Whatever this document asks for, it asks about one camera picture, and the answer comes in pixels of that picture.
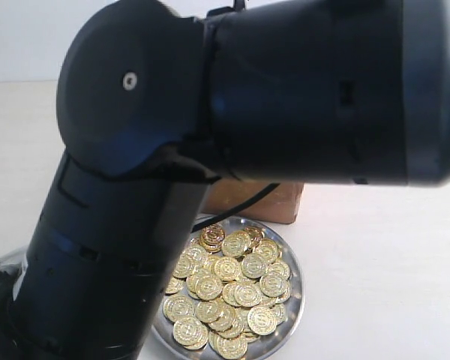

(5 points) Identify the gold coin bottom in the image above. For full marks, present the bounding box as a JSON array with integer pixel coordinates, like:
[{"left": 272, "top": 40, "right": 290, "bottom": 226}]
[{"left": 214, "top": 335, "right": 248, "bottom": 359}]

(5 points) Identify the gold coin left lower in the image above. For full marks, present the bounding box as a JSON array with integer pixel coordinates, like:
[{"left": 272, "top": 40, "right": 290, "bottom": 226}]
[{"left": 163, "top": 294, "right": 195, "bottom": 323}]

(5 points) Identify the brown cardboard slot box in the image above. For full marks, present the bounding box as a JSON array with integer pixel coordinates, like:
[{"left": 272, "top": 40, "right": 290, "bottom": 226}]
[{"left": 202, "top": 179, "right": 304, "bottom": 224}]

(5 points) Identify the gold coin upper left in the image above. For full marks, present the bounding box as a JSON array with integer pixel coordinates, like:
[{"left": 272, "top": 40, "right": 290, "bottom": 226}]
[{"left": 172, "top": 253, "right": 197, "bottom": 279}]

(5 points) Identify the gold coin back centre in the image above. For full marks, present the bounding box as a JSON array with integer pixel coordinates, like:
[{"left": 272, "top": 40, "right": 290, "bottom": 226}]
[{"left": 221, "top": 230, "right": 251, "bottom": 258}]

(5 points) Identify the gold coin front right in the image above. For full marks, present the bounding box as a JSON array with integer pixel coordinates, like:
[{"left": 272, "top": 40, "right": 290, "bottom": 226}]
[{"left": 247, "top": 306, "right": 278, "bottom": 336}]

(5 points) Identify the gold coin back dark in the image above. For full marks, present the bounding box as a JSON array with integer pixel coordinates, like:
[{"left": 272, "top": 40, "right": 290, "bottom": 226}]
[{"left": 199, "top": 224, "right": 226, "bottom": 253}]

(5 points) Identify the gold coin front left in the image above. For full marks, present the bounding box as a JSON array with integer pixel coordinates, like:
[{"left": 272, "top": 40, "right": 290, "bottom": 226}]
[{"left": 172, "top": 316, "right": 209, "bottom": 350}]

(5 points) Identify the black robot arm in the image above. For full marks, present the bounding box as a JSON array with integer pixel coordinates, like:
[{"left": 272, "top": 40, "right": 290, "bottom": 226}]
[{"left": 0, "top": 1, "right": 450, "bottom": 359}]

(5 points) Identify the round steel plate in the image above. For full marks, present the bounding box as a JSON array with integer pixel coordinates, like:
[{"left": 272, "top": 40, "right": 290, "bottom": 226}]
[{"left": 152, "top": 216, "right": 305, "bottom": 359}]

